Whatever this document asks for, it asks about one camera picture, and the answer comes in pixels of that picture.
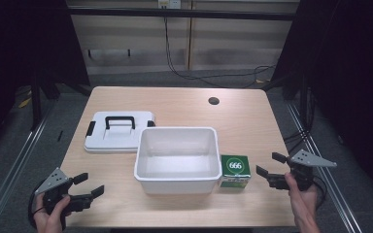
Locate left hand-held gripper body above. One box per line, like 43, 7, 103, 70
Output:
34, 167, 85, 231

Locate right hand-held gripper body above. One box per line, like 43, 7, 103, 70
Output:
267, 149, 338, 192

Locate person's left hand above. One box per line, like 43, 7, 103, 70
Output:
33, 193, 73, 233

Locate person's right hand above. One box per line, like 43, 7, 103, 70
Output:
284, 172, 320, 218

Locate green and white carton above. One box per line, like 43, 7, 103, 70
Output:
220, 153, 253, 189

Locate black metal stand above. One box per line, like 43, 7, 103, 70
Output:
30, 76, 43, 132
298, 75, 309, 132

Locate yellow floor tape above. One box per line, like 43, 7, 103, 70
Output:
17, 96, 33, 110

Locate white plastic storage box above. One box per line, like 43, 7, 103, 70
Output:
133, 126, 223, 195

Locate black curtain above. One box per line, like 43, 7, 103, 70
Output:
271, 0, 373, 195
0, 0, 91, 163

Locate black horizontal bar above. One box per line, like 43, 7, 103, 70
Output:
67, 7, 301, 22

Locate black floor cables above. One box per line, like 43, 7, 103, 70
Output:
283, 86, 317, 154

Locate metal floor rail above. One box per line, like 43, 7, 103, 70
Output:
286, 102, 363, 233
0, 106, 56, 233

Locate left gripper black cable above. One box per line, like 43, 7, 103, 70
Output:
27, 184, 47, 229

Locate white lid with black handle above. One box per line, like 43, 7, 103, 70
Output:
84, 111, 156, 154

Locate black wall cable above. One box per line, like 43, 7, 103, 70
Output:
163, 17, 277, 89

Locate white wall socket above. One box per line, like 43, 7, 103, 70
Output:
157, 0, 183, 10

